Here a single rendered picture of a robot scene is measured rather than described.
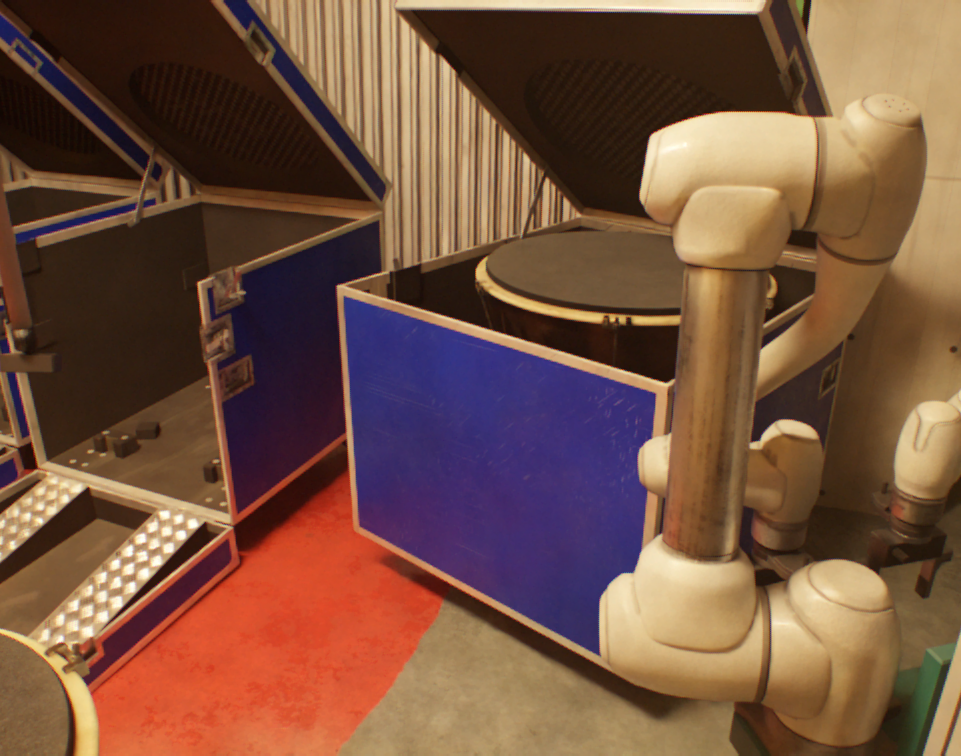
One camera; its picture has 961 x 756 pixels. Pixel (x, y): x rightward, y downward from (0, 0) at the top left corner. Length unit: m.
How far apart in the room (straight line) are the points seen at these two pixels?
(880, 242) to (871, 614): 0.46
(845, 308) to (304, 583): 2.04
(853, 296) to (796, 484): 0.38
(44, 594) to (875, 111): 2.61
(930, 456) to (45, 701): 1.39
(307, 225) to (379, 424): 1.25
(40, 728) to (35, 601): 1.66
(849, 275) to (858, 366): 2.00
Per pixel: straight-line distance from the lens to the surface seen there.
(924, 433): 1.56
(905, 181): 1.05
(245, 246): 3.67
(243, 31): 2.61
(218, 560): 2.81
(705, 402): 1.05
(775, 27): 1.90
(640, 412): 1.81
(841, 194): 1.03
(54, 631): 2.73
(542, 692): 2.39
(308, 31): 4.44
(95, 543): 3.14
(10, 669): 1.42
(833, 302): 1.16
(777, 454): 1.39
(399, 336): 2.24
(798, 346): 1.22
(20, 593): 3.01
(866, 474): 3.29
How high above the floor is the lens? 1.65
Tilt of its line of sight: 23 degrees down
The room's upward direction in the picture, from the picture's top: 1 degrees clockwise
